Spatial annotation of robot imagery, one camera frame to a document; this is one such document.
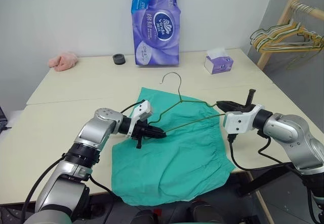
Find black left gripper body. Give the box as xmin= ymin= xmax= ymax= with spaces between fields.
xmin=128 ymin=121 xmax=150 ymax=149

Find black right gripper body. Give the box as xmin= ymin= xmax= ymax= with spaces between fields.
xmin=233 ymin=89 xmax=256 ymax=115

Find green shorts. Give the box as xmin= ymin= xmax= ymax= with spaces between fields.
xmin=110 ymin=87 xmax=236 ymax=206

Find green wire hanger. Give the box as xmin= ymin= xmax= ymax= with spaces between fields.
xmin=147 ymin=71 xmax=226 ymax=136
xmin=286 ymin=35 xmax=324 ymax=70

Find small purple tissue box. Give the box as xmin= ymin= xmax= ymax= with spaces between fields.
xmin=204 ymin=47 xmax=234 ymax=75

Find black round cap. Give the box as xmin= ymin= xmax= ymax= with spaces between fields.
xmin=112 ymin=53 xmax=127 ymax=65

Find large dark rounded shape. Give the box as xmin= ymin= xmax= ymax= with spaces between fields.
xmin=189 ymin=199 xmax=226 ymax=224

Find wooden table leg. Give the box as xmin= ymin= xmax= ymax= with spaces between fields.
xmin=246 ymin=170 xmax=274 ymax=224

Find hangers on wooden rack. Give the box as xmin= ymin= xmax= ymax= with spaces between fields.
xmin=257 ymin=0 xmax=324 ymax=70

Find purple tissue multipack bag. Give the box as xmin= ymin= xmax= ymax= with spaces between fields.
xmin=131 ymin=0 xmax=182 ymax=66

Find pink plush toy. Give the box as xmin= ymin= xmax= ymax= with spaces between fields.
xmin=48 ymin=52 xmax=78 ymax=72

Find dark device edge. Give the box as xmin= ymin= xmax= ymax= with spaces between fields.
xmin=0 ymin=105 xmax=12 ymax=134

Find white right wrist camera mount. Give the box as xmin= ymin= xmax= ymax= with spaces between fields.
xmin=222 ymin=104 xmax=265 ymax=135

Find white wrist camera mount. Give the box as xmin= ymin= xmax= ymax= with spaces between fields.
xmin=129 ymin=100 xmax=154 ymax=139
xmin=222 ymin=104 xmax=265 ymax=135

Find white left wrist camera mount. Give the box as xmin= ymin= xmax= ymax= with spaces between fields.
xmin=129 ymin=100 xmax=154 ymax=139

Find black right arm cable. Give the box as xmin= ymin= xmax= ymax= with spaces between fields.
xmin=226 ymin=130 xmax=297 ymax=171

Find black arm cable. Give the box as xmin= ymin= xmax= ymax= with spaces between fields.
xmin=21 ymin=100 xmax=146 ymax=224
xmin=226 ymin=130 xmax=297 ymax=171

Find black table frame bar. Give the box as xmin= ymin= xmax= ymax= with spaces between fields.
xmin=237 ymin=162 xmax=298 ymax=197

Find yellow wire hanger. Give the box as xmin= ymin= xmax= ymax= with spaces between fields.
xmin=255 ymin=21 xmax=324 ymax=54

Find white wire hanger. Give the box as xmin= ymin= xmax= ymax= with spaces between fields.
xmin=249 ymin=3 xmax=322 ymax=48

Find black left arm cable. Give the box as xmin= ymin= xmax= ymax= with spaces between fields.
xmin=21 ymin=100 xmax=146 ymax=224

